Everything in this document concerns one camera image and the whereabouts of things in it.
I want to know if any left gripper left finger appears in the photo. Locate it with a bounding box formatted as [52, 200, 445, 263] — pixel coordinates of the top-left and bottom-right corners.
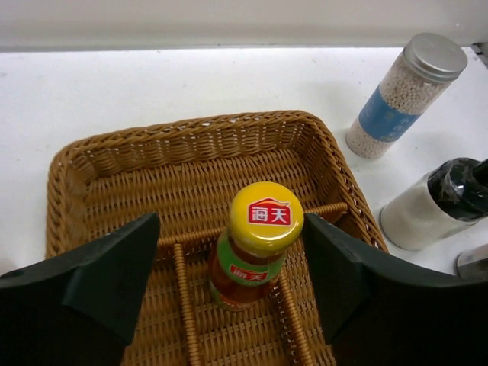
[1, 213, 159, 365]

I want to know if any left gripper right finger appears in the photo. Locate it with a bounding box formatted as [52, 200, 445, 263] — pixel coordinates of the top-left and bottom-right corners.
[303, 213, 487, 365]

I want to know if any red sauce bottle yellow cap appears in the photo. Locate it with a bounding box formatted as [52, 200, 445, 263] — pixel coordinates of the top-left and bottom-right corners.
[208, 181, 303, 311]

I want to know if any black knob white powder bottle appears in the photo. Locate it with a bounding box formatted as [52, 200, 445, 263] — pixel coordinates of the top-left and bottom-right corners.
[380, 158, 487, 251]

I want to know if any brown wicker divided tray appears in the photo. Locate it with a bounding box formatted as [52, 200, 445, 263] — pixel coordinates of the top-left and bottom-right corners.
[46, 111, 385, 365]

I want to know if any tall blue label jar right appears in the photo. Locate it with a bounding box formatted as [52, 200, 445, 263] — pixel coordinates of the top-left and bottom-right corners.
[345, 33, 467, 159]

